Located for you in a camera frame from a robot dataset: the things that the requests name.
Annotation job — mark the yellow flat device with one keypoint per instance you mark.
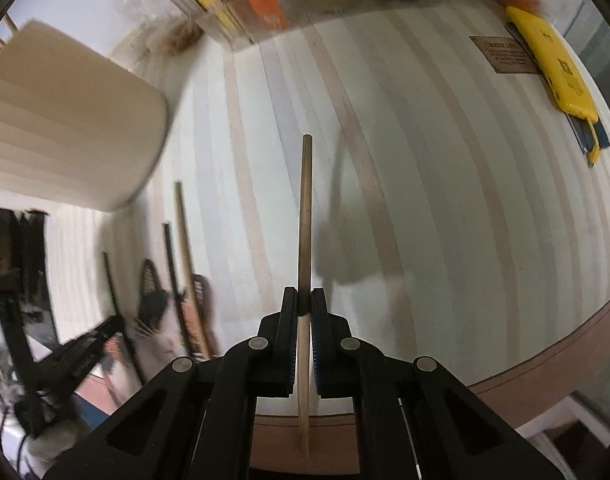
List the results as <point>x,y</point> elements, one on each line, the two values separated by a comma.
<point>555,60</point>

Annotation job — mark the dark blue flat card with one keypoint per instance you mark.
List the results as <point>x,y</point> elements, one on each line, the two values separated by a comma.
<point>603,138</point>

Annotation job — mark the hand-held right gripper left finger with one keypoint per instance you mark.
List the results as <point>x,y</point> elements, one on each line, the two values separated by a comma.
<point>291,355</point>

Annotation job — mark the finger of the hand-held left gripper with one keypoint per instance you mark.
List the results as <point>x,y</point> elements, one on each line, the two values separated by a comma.
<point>82,347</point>

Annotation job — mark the person's left forearm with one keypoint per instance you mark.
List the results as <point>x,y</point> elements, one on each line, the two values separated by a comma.
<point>52,442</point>

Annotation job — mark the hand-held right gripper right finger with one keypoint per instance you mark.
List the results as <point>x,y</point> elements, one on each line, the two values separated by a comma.
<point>319,360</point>

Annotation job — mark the beige ribbed chopstick holder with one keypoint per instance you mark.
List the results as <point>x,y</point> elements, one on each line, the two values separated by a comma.
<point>70,120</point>

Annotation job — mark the small clear plastic bag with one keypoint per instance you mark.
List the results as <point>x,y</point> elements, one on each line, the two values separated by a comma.
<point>177,40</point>

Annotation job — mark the plain light chopstick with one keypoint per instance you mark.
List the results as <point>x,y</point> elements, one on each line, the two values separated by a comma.
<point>305,210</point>

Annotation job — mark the clear plastic organizer bin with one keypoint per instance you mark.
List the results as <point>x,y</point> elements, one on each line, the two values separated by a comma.
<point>335,7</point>

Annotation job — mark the striped cat print tablecloth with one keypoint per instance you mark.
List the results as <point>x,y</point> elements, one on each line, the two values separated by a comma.
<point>435,210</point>

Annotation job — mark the row of wooden chopsticks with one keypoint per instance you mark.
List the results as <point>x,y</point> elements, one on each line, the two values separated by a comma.
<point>185,232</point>

